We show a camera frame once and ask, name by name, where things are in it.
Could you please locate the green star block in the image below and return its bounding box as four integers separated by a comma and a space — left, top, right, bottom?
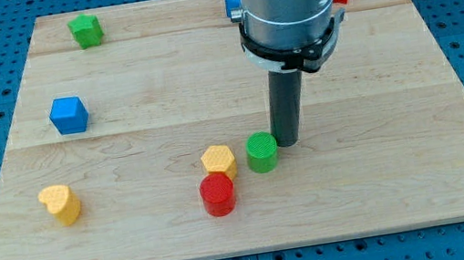
67, 14, 104, 49

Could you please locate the yellow heart block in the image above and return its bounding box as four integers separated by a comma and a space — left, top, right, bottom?
37, 184, 81, 226

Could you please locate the yellow hexagon block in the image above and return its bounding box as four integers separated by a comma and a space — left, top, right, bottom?
201, 145, 238, 181

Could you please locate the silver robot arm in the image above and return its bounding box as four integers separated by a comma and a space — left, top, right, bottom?
232, 0, 345, 74

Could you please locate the red cylinder block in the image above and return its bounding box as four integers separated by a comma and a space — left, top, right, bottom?
199, 172, 236, 217

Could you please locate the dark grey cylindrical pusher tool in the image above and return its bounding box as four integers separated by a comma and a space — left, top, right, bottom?
268, 71, 302, 147

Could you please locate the green cylinder block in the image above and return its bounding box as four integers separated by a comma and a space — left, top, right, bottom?
245, 131, 279, 173

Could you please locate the blue cube block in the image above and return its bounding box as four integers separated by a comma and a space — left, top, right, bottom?
49, 96, 88, 135

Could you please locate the blue block behind arm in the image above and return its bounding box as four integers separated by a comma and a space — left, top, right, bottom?
224, 0, 241, 18

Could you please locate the light wooden board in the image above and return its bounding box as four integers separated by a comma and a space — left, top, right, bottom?
0, 0, 464, 260

